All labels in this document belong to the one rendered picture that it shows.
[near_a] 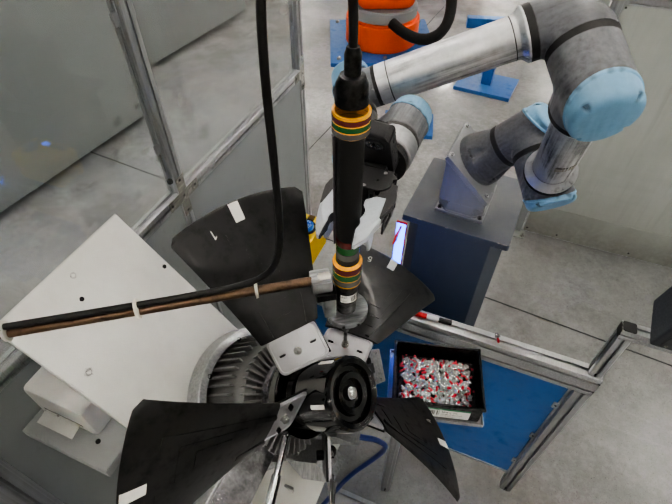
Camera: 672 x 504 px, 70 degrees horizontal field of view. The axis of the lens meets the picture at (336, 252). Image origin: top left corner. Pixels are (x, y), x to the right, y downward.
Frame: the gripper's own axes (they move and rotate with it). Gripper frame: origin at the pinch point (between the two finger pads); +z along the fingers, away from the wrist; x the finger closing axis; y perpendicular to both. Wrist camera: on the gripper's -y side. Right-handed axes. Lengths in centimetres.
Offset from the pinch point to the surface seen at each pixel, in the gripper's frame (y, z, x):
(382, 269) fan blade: 33.1, -24.4, -0.3
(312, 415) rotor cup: 28.9, 12.0, -0.7
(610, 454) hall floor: 150, -67, -90
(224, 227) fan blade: 9.8, -3.2, 20.7
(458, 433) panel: 123, -39, -30
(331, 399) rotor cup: 25.1, 10.1, -3.1
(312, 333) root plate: 23.2, 1.6, 3.8
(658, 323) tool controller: 41, -39, -57
